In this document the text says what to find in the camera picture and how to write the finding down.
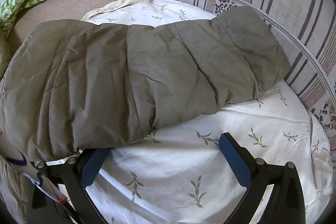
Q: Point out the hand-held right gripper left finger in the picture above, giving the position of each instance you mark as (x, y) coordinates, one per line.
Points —
(90, 166)

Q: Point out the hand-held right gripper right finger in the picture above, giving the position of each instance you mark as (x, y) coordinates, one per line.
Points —
(236, 161)

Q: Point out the olive-brown puffer jacket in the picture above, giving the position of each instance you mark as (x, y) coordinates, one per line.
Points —
(144, 69)

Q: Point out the white leaf-print bed sheet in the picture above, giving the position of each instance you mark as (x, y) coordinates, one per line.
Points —
(183, 174)

